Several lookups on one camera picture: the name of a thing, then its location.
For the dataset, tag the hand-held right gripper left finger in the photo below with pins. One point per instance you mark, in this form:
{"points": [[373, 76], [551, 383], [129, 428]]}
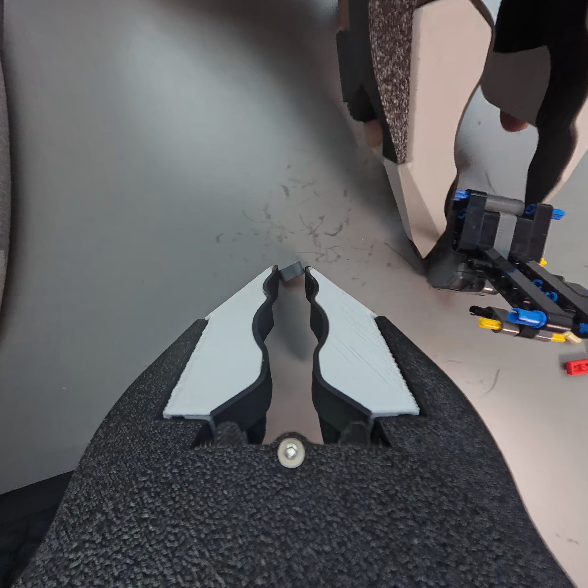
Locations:
{"points": [[220, 358]]}

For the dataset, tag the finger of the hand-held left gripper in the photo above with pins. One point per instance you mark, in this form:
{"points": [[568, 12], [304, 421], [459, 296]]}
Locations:
{"points": [[436, 115], [519, 73]]}

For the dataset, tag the small red toy brick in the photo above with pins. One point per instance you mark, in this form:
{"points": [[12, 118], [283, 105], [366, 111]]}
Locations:
{"points": [[576, 367]]}

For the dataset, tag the black toy brick assembly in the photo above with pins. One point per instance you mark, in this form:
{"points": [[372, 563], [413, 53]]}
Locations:
{"points": [[528, 234]]}

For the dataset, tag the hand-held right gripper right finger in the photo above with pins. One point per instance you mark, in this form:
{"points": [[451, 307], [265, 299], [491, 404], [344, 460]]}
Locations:
{"points": [[358, 363]]}

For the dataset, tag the small grey toy brick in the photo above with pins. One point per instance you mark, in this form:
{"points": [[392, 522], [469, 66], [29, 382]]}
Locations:
{"points": [[292, 271]]}

